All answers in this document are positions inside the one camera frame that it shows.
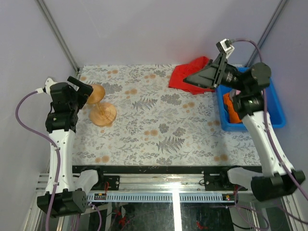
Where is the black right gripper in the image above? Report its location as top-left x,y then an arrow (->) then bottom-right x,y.
183,53 -> 248,92

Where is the wooden hat stand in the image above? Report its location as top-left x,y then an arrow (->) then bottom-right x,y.
87,84 -> 117,127

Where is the red cloth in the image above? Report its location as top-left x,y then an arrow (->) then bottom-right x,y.
168,56 -> 214,95

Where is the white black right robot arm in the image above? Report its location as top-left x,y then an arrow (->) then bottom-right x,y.
183,53 -> 306,202

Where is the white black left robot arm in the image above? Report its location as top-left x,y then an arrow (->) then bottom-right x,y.
37,77 -> 105,218

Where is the orange hat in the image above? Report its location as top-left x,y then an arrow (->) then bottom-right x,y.
223,92 -> 242,124

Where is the blue plastic bin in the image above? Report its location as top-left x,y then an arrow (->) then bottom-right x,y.
216,63 -> 286,131

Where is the floral patterned table mat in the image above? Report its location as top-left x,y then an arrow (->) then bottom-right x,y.
72,65 -> 260,166

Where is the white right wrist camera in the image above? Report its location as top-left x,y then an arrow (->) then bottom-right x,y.
216,39 -> 235,59

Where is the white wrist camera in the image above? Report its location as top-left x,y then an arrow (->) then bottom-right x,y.
36,77 -> 57,95
216,39 -> 235,59

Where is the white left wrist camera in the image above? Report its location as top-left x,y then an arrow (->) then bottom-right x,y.
36,77 -> 57,95

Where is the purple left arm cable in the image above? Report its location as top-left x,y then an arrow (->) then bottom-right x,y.
15,89 -> 103,231

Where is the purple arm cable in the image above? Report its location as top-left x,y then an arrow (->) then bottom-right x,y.
15,89 -> 103,231
228,38 -> 308,231

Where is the right aluminium corner post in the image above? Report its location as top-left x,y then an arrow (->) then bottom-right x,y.
244,0 -> 290,67

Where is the aluminium corner frame post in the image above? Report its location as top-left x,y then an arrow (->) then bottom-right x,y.
35,0 -> 80,74

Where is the aluminium mounting rail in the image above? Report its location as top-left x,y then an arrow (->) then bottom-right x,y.
36,172 -> 248,193

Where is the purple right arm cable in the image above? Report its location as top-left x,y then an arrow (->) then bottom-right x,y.
228,38 -> 308,231

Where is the white slotted cable duct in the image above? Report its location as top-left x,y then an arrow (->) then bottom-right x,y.
87,192 -> 234,203

